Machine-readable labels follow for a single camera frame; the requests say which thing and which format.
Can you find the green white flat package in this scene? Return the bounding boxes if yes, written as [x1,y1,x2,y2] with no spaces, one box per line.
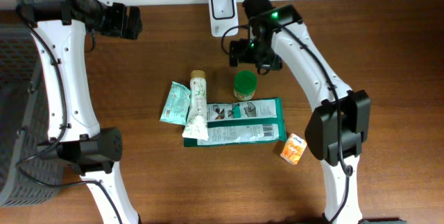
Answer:
[183,98,287,147]

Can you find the light green wipes packet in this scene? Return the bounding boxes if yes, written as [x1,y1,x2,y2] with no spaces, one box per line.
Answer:
[160,81,191,126]

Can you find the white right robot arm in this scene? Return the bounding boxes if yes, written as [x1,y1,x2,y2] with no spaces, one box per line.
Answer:
[226,0,371,223]

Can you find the green lid jar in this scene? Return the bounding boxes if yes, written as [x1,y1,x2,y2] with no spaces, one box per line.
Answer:
[234,70,257,101]

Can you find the orange tissue pack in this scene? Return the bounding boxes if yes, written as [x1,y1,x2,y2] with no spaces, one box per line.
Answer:
[280,133,307,165]

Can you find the white tube with gold cap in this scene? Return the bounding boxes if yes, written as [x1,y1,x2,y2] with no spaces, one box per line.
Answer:
[182,70,209,141]

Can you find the grey plastic basket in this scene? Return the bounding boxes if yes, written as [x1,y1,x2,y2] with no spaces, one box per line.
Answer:
[1,24,63,207]

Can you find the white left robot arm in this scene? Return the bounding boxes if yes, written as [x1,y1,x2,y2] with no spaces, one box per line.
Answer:
[16,0,142,223]

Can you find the white barcode scanner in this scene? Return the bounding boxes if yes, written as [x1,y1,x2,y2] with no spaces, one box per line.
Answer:
[208,0,239,37]

